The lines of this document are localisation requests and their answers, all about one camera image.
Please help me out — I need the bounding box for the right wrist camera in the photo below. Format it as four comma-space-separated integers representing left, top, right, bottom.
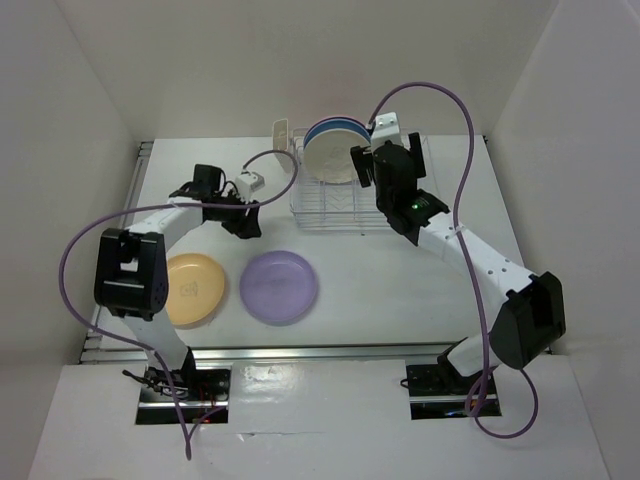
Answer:
370, 112, 403, 151

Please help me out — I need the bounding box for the cream plate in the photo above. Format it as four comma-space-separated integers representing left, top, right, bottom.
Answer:
303, 128, 370, 184

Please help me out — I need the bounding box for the white wire dish rack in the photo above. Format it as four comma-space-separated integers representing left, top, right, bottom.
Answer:
288, 127, 436, 234

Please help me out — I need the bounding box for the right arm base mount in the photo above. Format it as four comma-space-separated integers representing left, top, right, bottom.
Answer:
399, 364, 481, 420

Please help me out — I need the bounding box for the orange plate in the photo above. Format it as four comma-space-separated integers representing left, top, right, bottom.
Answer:
166, 253, 226, 329

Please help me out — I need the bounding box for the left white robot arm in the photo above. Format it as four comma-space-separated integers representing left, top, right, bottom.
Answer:
94, 164, 265, 399

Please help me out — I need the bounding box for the purple cable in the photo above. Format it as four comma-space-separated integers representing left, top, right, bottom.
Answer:
368, 81, 540, 440
58, 149, 301, 460

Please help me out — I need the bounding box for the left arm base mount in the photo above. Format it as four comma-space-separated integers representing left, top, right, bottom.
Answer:
122, 367, 231, 425

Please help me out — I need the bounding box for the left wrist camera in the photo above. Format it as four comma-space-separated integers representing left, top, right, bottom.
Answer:
234, 171, 265, 201

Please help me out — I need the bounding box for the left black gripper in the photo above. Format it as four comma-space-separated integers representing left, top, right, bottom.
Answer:
209, 187, 261, 240

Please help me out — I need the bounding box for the blue plate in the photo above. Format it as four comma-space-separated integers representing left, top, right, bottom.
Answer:
303, 121, 371, 148

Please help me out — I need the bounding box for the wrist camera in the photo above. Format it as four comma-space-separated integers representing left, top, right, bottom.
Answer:
234, 171, 265, 201
370, 112, 403, 151

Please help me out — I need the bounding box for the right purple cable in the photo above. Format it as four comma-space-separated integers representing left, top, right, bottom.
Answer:
368, 81, 540, 440

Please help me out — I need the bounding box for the purple plate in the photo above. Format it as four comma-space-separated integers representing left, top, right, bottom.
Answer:
239, 250, 319, 327

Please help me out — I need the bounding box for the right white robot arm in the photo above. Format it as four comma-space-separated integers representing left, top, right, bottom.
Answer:
350, 133, 566, 393

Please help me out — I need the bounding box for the white cutlery holder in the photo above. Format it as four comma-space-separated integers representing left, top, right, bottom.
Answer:
272, 119, 293, 174

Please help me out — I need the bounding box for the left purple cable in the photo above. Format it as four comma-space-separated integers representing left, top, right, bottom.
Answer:
58, 149, 301, 460

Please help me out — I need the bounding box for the pink plate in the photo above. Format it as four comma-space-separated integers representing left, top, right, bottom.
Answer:
316, 115, 364, 127

